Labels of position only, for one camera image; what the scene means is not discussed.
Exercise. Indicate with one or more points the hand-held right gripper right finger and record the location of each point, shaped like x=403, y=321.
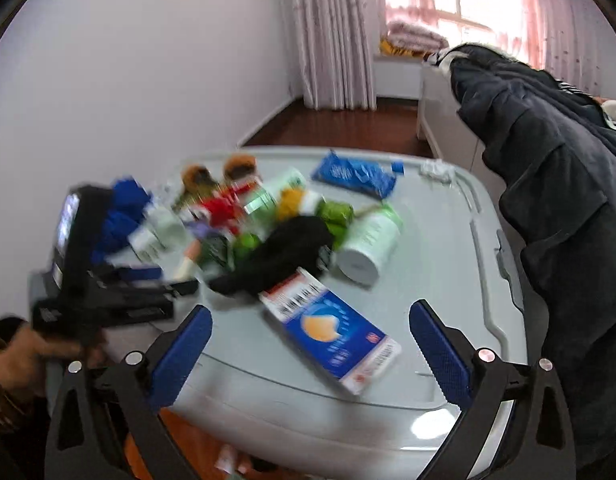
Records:
x=440, y=355

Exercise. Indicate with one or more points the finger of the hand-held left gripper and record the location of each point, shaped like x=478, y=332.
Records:
x=143, y=310
x=148, y=287

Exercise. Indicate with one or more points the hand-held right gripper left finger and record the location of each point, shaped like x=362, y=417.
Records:
x=183, y=355

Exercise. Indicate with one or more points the white and orange tube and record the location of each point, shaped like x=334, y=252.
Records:
x=186, y=265

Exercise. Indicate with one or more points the green round packet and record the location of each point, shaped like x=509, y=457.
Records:
x=335, y=214
x=245, y=246

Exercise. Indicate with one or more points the blue medicine box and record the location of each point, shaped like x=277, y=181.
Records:
x=333, y=332

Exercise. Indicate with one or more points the white jar with green label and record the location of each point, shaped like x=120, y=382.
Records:
x=368, y=247

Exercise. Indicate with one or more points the black cloth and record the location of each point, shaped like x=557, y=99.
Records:
x=283, y=257

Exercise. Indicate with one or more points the green and white can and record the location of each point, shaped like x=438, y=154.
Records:
x=270, y=195

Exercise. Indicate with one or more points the yellow round item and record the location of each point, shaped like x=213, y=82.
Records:
x=293, y=204

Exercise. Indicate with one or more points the person's left forearm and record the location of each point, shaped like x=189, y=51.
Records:
x=0, y=410

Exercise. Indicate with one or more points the person's left hand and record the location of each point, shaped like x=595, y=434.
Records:
x=33, y=360

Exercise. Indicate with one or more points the blue knitted cloth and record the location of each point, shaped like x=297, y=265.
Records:
x=120, y=215

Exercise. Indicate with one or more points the dark green packet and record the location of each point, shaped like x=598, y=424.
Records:
x=215, y=254

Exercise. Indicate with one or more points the small purple packet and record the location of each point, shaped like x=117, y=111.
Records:
x=204, y=231

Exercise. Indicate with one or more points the red snack packet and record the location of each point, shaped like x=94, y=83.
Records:
x=223, y=207

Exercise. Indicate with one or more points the brown plush toy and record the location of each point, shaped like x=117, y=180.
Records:
x=240, y=166
x=197, y=177

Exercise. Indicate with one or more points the dark padded jacket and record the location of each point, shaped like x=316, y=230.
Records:
x=547, y=210

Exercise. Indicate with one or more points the white crumpled tissue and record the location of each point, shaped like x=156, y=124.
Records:
x=437, y=170

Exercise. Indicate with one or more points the blue plastic packet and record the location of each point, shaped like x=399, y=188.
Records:
x=355, y=174

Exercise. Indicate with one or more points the yellow folded cloth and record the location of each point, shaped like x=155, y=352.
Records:
x=390, y=47

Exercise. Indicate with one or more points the white patterned curtain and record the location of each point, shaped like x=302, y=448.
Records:
x=333, y=35

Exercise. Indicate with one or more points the folded pink blanket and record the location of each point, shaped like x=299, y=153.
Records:
x=416, y=35

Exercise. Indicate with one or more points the white bed frame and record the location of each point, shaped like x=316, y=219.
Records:
x=447, y=110

